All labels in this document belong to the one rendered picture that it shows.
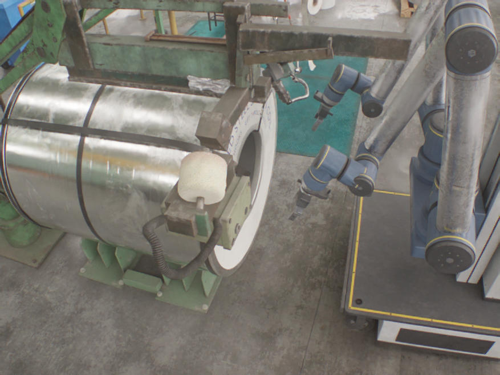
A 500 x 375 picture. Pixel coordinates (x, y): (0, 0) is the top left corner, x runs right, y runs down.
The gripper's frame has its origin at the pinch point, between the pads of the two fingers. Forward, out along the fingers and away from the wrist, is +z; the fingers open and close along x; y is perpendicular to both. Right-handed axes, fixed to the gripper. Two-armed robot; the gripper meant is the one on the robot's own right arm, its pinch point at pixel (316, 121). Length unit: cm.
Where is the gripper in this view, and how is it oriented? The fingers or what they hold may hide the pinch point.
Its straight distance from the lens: 255.9
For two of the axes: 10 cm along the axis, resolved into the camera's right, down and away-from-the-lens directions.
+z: -3.6, 6.5, 6.7
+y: 9.0, 4.3, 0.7
